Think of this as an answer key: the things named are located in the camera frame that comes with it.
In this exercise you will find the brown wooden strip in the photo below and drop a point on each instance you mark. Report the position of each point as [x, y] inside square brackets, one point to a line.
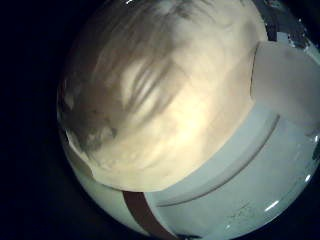
[140, 213]

